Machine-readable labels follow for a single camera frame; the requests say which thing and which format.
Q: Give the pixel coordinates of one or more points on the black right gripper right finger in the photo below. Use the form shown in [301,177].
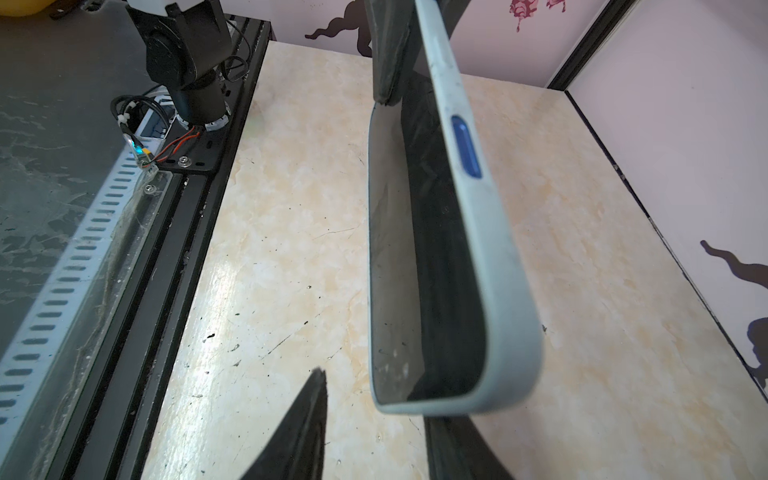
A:
[456,450]

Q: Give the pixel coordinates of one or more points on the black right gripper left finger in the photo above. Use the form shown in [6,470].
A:
[296,448]

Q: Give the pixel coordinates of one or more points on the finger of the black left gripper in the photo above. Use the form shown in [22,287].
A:
[394,30]

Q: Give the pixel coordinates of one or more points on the light green phone case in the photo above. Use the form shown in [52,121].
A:
[514,351]

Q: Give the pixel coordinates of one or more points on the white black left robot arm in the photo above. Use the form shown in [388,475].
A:
[189,43]

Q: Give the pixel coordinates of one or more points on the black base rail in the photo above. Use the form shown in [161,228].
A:
[111,429]

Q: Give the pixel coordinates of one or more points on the black corner frame post right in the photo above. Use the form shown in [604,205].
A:
[606,21]

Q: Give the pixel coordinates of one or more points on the white slotted cable duct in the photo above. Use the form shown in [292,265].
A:
[98,252]

